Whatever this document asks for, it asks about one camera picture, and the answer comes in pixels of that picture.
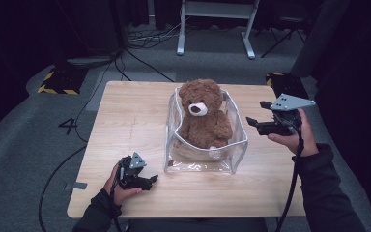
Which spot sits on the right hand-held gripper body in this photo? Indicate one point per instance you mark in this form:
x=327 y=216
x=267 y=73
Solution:
x=283 y=125

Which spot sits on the black yellow striped base plate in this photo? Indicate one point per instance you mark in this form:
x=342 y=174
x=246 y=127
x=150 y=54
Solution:
x=286 y=84
x=62 y=80

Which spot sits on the round grey stand base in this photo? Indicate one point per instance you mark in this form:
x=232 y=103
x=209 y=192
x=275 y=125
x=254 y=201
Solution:
x=90 y=61

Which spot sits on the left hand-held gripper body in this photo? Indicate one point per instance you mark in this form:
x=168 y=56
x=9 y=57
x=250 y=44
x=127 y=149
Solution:
x=128 y=175

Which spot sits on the brown teddy bear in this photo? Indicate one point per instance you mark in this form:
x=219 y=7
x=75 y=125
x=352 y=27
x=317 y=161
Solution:
x=204 y=125

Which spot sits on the black tripod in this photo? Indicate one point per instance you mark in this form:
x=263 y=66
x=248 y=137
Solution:
x=283 y=37

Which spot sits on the clear plastic storage bag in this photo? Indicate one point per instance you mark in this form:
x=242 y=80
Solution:
x=203 y=166

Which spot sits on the person's left hand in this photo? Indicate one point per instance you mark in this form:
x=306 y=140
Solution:
x=116 y=191

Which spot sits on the person's right hand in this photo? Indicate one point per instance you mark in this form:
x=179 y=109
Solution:
x=304 y=141

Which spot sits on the grey tape strip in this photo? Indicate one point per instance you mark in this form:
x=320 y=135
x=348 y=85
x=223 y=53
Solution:
x=79 y=185

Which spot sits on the grey slanted post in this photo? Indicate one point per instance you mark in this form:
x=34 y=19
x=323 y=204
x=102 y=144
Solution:
x=319 y=42

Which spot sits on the person's dark lap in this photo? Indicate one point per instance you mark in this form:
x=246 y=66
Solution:
x=199 y=225

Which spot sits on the white desk frame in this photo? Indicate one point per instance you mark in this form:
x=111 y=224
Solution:
x=217 y=9

